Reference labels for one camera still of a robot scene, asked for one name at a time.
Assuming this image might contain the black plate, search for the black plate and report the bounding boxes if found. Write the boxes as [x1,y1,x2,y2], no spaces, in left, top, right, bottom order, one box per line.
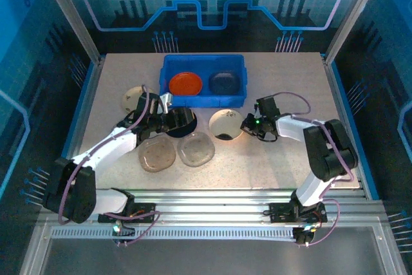
[165,107,198,139]

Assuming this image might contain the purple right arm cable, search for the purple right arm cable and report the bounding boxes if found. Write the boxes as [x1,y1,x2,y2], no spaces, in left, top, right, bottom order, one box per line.
[256,91,357,247]

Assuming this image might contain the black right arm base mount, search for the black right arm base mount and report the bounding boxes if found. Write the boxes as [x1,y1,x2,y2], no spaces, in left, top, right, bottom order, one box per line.
[268,202,328,224]

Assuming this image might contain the dark glass plate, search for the dark glass plate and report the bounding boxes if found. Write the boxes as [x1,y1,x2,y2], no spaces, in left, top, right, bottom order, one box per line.
[208,71,243,96]

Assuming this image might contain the orange plate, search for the orange plate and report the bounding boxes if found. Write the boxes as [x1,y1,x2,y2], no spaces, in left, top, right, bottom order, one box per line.
[168,71,203,97]

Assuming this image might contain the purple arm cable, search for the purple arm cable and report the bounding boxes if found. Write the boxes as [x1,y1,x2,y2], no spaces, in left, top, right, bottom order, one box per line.
[256,91,357,247]
[57,84,162,245]

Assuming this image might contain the aluminium and blue side rail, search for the aluminium and blue side rail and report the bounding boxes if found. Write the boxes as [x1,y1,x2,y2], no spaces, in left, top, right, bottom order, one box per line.
[48,54,106,200]
[321,52,382,200]

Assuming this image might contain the aluminium front frame rails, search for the aluminium front frame rails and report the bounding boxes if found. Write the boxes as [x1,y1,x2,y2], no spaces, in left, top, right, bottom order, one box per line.
[38,187,387,227]

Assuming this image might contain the brownish glass plate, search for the brownish glass plate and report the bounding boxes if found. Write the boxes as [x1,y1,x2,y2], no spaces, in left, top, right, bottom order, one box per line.
[138,136,177,171]

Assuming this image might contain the aluminium frame post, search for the aluminium frame post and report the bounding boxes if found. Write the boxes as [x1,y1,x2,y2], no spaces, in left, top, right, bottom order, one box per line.
[324,0,386,63]
[35,0,102,63]

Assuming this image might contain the clear glass plate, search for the clear glass plate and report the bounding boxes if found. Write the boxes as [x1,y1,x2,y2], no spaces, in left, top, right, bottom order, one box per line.
[177,131,216,167]

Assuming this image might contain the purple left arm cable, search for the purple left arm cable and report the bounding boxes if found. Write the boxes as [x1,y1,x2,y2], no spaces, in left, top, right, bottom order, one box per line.
[57,84,162,245]

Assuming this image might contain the small controller board with LED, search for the small controller board with LED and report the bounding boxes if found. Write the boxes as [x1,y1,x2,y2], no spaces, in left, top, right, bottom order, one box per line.
[292,225,318,247]
[111,220,136,247]

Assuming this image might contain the blue plastic bin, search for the blue plastic bin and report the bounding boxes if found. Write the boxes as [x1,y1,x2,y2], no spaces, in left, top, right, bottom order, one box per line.
[159,54,248,109]

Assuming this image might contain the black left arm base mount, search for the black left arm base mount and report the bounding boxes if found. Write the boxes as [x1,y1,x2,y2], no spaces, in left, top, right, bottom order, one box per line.
[98,202,157,224]

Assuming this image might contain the cream floral plate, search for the cream floral plate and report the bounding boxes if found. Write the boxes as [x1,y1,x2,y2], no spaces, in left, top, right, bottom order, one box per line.
[122,86,145,115]

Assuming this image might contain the grey metal front panel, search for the grey metal front panel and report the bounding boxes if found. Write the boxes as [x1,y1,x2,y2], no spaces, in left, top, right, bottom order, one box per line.
[41,239,387,275]

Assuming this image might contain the white bowl with black pattern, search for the white bowl with black pattern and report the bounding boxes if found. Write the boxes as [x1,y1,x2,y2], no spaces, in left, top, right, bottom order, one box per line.
[208,108,245,141]

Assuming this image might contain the slotted grey cable duct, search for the slotted grey cable duct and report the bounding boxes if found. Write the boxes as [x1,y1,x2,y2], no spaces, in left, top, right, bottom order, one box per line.
[51,226,299,241]

